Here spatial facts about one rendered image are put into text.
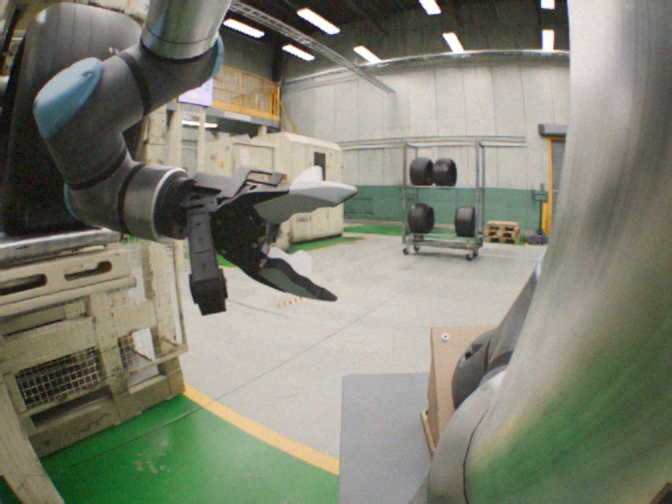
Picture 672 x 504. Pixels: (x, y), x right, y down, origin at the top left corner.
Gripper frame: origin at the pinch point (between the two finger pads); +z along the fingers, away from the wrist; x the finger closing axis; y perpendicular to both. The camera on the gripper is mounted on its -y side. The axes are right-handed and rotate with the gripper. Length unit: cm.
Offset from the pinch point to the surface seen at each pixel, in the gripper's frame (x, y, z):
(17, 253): 13, -5, -59
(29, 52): -20, 13, -61
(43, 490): 55, -48, -59
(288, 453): 116, 2, -8
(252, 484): 106, -16, -16
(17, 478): 47, -48, -63
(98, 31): -18, 25, -54
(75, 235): 18, 7, -54
